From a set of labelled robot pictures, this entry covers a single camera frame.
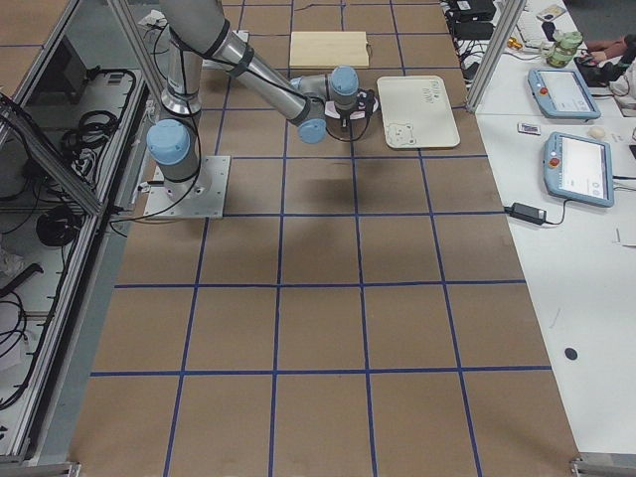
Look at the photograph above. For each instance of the lower blue teach pendant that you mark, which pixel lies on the lower blue teach pendant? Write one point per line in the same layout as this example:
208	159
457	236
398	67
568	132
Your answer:
579	169

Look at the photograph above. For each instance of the bamboo cutting board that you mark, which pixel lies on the bamboo cutting board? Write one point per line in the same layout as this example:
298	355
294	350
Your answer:
328	49

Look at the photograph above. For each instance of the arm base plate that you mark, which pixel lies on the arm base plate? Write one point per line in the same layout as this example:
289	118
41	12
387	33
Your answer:
170	201

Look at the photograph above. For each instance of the green glass jar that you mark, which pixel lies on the green glass jar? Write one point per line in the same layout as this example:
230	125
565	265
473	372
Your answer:
564	48

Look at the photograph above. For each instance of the aluminium side rack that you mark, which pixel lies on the aluminium side rack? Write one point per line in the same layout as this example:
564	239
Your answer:
74	104

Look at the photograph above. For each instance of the blue teach pendant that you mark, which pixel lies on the blue teach pendant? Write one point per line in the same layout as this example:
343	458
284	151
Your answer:
579	169
562	94

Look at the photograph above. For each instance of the aluminium frame post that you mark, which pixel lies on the aluminium frame post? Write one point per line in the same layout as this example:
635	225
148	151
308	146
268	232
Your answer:
509	16

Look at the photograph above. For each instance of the small card box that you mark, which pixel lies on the small card box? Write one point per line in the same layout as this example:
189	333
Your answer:
529	129

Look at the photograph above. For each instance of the cream bear tray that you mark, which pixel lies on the cream bear tray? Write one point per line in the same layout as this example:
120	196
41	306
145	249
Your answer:
417	113

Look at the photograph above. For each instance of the black power adapter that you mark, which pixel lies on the black power adapter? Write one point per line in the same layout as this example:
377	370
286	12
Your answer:
526	213

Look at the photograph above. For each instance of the upper blue teach pendant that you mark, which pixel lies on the upper blue teach pendant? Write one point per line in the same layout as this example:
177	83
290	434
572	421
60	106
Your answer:
562	94

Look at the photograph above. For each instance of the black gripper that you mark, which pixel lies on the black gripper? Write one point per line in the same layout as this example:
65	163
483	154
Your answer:
343	121

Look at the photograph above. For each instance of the black round cap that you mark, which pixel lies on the black round cap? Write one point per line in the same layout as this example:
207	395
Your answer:
571	353

